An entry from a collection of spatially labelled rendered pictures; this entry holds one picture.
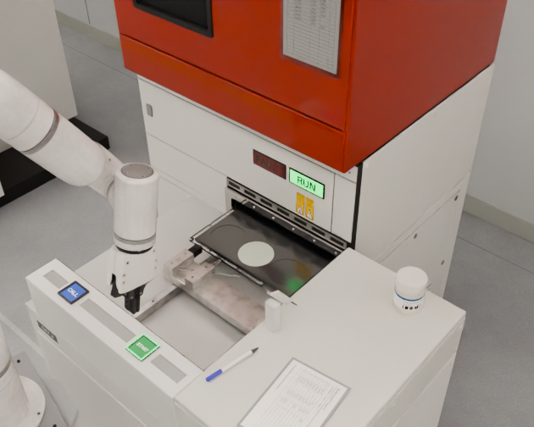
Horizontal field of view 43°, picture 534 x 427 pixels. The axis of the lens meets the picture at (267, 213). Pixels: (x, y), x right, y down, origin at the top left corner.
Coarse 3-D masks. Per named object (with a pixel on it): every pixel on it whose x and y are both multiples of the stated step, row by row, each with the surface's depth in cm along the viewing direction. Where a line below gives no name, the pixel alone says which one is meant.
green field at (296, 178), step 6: (294, 174) 180; (294, 180) 182; (300, 180) 180; (306, 180) 178; (312, 180) 177; (306, 186) 180; (312, 186) 178; (318, 186) 176; (312, 192) 179; (318, 192) 177
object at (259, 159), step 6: (258, 156) 187; (258, 162) 188; (264, 162) 186; (270, 162) 185; (264, 168) 188; (270, 168) 186; (276, 168) 184; (282, 168) 182; (276, 174) 185; (282, 174) 184
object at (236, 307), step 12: (192, 264) 188; (168, 276) 186; (180, 276) 184; (216, 276) 184; (204, 288) 181; (216, 288) 181; (228, 288) 180; (204, 300) 178; (216, 300) 177; (228, 300) 177; (240, 300) 177; (252, 300) 177; (216, 312) 177; (228, 312) 174; (240, 312) 174; (252, 312) 174; (264, 312) 174; (240, 324) 172; (252, 324) 171
